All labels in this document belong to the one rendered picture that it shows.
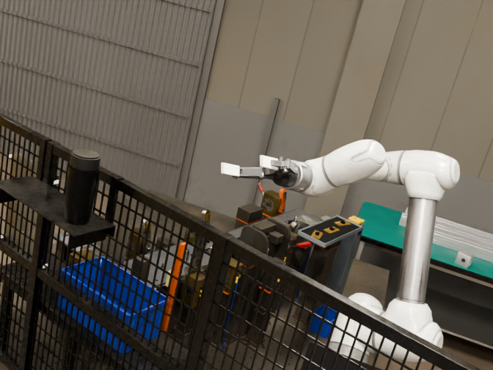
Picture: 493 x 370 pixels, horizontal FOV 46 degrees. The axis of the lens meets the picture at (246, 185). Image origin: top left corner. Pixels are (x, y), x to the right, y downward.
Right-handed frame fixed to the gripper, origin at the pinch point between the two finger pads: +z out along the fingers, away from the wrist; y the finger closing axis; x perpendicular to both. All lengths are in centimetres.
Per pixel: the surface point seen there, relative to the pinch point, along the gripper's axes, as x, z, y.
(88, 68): 158, -172, 327
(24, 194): -7, 37, 45
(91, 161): -1.2, 34.8, 18.3
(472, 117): 88, -321, 46
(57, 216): -13.3, 34.5, 32.7
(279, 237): -13, -75, 45
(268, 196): 14, -130, 94
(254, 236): -13, -63, 49
